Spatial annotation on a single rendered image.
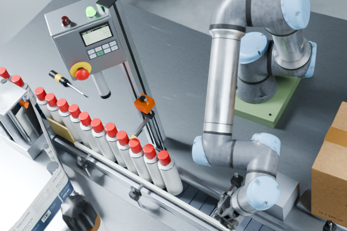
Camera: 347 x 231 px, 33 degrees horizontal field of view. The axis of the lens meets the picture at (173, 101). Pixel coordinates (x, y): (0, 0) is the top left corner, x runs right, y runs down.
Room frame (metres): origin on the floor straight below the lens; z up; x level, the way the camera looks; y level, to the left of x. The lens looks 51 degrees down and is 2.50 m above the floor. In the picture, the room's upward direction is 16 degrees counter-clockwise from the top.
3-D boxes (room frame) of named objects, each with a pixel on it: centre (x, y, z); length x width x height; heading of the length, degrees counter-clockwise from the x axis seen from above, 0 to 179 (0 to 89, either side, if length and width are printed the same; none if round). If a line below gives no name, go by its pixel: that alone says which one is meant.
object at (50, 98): (1.31, 0.38, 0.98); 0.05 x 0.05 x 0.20
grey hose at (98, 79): (1.26, 0.20, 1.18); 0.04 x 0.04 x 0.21
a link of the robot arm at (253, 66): (1.27, -0.30, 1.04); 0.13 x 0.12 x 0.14; 63
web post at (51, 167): (1.05, 0.41, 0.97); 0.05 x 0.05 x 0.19
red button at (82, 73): (1.14, 0.22, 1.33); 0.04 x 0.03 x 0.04; 96
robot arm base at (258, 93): (1.28, -0.29, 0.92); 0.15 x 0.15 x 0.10
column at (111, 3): (1.20, 0.09, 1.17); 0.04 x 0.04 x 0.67; 41
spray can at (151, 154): (1.00, 0.11, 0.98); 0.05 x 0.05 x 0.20
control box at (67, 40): (1.21, 0.18, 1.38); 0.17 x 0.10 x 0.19; 96
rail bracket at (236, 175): (0.87, -0.10, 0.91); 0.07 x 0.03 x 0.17; 131
